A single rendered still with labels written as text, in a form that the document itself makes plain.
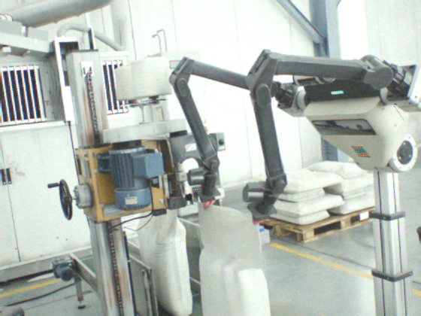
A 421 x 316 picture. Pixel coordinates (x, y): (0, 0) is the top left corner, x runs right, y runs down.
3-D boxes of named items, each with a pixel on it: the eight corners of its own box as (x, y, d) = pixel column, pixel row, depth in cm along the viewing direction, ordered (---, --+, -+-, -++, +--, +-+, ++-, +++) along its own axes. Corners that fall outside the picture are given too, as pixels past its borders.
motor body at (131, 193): (159, 206, 195) (151, 146, 192) (123, 214, 188) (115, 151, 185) (145, 202, 208) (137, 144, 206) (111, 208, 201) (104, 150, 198)
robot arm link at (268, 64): (261, 56, 134) (251, 43, 143) (252, 99, 142) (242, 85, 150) (397, 67, 147) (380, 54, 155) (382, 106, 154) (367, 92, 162)
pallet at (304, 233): (384, 217, 534) (383, 204, 533) (303, 243, 473) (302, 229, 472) (330, 207, 604) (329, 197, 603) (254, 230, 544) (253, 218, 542)
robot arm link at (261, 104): (271, 83, 140) (260, 68, 148) (252, 89, 139) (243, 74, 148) (290, 190, 165) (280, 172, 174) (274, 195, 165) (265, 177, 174)
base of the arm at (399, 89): (398, 68, 162) (388, 101, 160) (383, 58, 158) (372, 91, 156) (419, 65, 154) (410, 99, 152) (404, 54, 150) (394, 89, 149)
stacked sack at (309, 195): (327, 198, 496) (326, 185, 494) (293, 206, 480) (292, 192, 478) (292, 190, 557) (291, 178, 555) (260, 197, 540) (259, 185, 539)
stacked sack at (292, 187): (346, 184, 498) (345, 170, 496) (297, 196, 466) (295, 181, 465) (319, 180, 535) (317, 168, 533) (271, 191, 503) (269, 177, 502)
